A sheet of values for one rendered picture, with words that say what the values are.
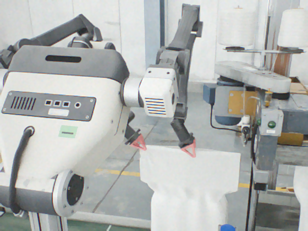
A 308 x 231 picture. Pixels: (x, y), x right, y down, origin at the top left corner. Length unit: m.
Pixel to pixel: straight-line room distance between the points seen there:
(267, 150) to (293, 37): 0.51
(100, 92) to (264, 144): 0.68
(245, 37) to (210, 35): 4.94
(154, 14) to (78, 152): 5.30
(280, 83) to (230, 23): 0.35
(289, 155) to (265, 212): 0.52
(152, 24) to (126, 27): 0.81
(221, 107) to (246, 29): 0.43
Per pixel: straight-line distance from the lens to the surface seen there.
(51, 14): 7.41
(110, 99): 0.90
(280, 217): 1.92
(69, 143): 0.89
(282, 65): 1.69
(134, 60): 6.74
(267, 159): 1.30
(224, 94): 1.60
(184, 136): 1.43
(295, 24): 1.46
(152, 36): 6.10
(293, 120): 1.25
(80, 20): 1.55
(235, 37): 1.42
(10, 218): 2.39
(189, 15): 1.29
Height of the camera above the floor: 1.69
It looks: 20 degrees down
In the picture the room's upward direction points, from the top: 1 degrees clockwise
